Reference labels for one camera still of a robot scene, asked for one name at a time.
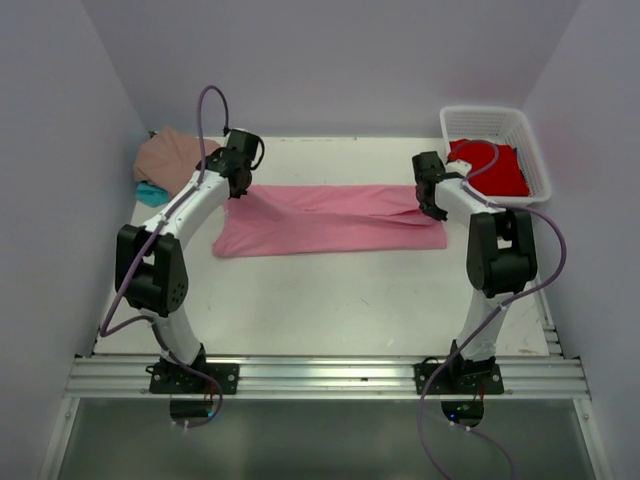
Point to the aluminium mounting rail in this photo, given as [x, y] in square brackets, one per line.
[324, 378]

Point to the white plastic basket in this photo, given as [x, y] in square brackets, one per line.
[505, 126]

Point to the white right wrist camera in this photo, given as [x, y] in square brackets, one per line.
[459, 167]

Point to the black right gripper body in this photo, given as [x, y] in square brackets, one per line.
[427, 208]

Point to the dark blue garment in basket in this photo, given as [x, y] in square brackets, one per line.
[520, 165]

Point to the teal folded shirt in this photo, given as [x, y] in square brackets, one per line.
[151, 195]

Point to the beige folded shirt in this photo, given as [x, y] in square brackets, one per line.
[167, 160]

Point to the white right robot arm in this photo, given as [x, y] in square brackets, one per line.
[500, 259]

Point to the pink polo shirt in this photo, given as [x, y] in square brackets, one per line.
[289, 220]

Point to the red folded shirt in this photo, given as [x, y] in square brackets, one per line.
[494, 167]

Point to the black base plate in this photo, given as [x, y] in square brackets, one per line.
[171, 379]
[461, 377]

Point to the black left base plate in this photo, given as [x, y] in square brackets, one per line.
[171, 379]

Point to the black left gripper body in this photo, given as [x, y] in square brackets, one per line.
[242, 190]

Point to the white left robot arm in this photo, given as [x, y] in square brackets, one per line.
[151, 273]

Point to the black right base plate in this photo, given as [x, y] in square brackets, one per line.
[461, 377]

